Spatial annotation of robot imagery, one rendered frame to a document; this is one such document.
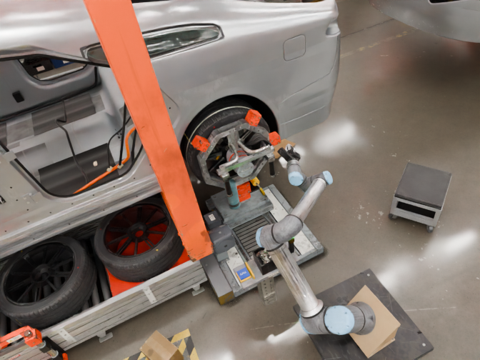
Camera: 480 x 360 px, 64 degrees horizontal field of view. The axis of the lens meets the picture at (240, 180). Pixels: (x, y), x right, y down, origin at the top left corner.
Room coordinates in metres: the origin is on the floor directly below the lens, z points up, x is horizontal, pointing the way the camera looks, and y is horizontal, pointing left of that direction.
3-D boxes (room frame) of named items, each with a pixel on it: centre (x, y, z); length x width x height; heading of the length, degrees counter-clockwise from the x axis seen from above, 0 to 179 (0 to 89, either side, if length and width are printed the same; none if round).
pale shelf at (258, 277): (1.41, -0.06, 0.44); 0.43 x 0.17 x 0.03; 108
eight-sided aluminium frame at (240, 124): (2.10, 0.00, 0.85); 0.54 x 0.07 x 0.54; 108
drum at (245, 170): (2.03, -0.02, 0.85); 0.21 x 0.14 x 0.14; 18
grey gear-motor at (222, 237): (1.92, 0.26, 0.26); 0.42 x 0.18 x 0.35; 18
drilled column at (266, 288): (1.40, -0.04, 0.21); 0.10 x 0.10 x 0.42; 18
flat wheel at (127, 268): (1.90, 0.84, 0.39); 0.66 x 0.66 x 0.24
